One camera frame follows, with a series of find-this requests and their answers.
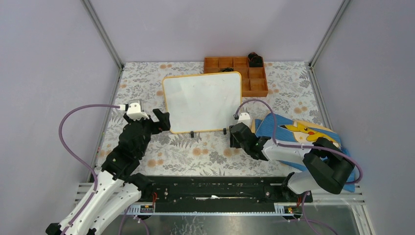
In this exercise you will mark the orange wooden compartment tray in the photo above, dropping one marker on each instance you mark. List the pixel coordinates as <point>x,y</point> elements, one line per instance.
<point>254,81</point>

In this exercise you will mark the yellow framed whiteboard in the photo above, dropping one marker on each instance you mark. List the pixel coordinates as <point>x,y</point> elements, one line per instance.
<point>202,102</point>

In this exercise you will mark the dark rolled sock upper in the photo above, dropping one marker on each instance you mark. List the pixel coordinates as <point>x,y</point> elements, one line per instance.
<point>255,60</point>

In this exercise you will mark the blue pikachu cloth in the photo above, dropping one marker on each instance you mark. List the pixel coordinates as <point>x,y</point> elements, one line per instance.
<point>297,131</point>

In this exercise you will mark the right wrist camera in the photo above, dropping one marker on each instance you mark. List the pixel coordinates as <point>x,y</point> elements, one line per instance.
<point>243,118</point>

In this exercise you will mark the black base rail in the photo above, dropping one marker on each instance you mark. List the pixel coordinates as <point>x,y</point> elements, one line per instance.
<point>204,195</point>

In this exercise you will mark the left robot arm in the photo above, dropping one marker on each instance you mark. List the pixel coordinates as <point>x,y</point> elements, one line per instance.
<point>115,187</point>

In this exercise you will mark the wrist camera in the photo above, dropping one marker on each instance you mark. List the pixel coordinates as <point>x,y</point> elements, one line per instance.
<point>136,110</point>
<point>243,118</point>

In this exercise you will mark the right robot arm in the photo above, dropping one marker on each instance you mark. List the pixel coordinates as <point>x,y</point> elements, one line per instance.
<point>325,166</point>

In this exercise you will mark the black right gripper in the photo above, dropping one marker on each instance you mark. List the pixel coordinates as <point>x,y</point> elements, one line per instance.
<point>233,142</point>

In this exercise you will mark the dark rolled sock middle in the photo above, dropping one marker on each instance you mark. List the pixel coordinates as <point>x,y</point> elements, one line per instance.
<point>228,69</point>

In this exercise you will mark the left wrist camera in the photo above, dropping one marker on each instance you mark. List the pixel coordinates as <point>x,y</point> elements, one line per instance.
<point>136,110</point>

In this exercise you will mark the dark rolled sock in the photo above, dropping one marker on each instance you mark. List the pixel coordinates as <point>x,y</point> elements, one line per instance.
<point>228,69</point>
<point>255,60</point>

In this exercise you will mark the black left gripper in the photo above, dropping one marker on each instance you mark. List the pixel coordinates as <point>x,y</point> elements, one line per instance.
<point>165,123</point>

